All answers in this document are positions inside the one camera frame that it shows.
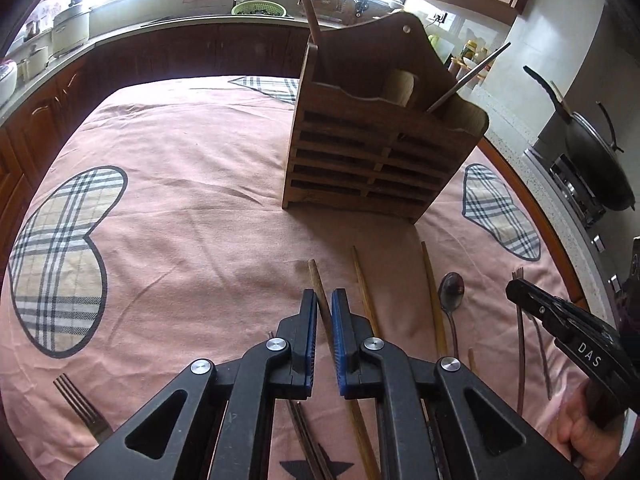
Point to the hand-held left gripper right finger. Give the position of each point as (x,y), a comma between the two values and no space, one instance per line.
(339,340)

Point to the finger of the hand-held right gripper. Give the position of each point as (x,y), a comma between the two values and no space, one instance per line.
(537,305)

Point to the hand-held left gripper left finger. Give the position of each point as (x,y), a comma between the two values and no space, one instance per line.
(311,340)

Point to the grey-brown wooden chopstick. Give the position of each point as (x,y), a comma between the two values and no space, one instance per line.
(316,280)

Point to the metal spoon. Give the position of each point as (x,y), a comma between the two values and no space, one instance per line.
(451,287)

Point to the light wooden chopstick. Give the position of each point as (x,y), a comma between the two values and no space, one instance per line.
(361,280)
(471,360)
(432,300)

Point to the wooden utensil holder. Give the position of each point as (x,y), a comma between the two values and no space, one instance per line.
(360,160)

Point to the person's right hand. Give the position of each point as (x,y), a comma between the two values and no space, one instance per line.
(582,430)

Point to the gas stove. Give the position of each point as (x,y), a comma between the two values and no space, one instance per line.
(575,192)

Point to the black wok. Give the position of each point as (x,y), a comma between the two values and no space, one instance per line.
(600,170)

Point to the glass wok lid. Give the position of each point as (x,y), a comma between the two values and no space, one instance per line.
(592,130)

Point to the pink plaid-heart tablecloth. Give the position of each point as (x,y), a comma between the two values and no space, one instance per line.
(175,185)

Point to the metal chopstick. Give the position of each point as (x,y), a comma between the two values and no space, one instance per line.
(470,77)

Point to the metal fork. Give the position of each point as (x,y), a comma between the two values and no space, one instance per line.
(80,405)

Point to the white condiment jar set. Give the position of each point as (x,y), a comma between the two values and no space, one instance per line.
(470,65)

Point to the pale round wooden utensil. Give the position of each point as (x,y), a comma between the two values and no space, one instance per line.
(400,87)

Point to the yellow-lid glass jar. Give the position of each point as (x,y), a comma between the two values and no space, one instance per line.
(468,50)

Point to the green lidded cup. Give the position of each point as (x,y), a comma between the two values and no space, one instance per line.
(433,40)

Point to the wooden lower cabinets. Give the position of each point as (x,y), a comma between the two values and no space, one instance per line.
(150,55)

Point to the long brown wooden chopstick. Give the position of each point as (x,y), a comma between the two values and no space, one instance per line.
(307,10)

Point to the green colander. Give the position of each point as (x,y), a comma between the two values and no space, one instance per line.
(260,9)

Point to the knife block with scissors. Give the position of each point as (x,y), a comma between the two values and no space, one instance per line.
(361,5)

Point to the kitchen sink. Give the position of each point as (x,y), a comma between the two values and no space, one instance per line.
(190,20)

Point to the small white electric pot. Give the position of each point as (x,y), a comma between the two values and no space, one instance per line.
(36,62)

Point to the tall white cooking pot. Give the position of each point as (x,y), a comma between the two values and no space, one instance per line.
(71,30)

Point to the white and red rice cooker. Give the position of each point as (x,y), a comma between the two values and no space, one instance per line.
(7,82)

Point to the wall power outlet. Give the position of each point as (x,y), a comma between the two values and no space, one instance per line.
(438,17)

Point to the fruit print wall poster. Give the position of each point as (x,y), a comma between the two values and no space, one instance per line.
(50,7)

